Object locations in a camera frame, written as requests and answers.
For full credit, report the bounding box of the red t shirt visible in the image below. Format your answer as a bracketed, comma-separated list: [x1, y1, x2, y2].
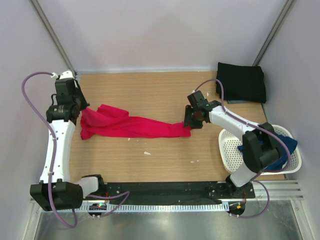
[80, 104, 191, 140]

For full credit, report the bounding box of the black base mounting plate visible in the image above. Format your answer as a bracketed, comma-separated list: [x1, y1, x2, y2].
[105, 181, 256, 204]

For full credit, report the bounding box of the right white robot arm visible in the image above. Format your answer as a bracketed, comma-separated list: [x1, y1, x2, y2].
[184, 90, 291, 198]

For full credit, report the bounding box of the aluminium front rail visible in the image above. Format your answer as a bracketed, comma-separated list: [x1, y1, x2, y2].
[29, 180, 305, 204]

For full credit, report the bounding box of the aluminium corner post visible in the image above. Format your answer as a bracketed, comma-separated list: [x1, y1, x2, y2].
[28, 0, 77, 75]
[252, 0, 297, 67]

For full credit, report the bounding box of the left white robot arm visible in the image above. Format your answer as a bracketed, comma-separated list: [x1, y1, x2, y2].
[30, 76, 106, 212]

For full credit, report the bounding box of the right aluminium corner post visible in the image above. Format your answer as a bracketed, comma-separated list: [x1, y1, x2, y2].
[252, 0, 297, 67]

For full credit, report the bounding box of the white slotted cable duct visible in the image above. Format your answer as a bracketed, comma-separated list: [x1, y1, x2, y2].
[75, 202, 229, 213]

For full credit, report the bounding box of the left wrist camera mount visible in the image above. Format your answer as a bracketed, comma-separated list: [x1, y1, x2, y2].
[51, 70, 76, 80]

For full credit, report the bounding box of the folded grey t shirt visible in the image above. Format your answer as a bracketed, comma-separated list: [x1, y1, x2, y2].
[227, 100, 250, 104]

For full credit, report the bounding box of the blue t shirt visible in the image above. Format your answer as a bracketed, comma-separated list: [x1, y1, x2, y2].
[235, 132, 298, 176]

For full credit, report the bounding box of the left aluminium corner post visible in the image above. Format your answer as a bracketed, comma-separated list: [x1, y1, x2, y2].
[28, 0, 77, 75]

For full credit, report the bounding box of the folded black t shirt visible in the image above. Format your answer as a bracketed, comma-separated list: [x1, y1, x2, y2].
[216, 62, 267, 104]

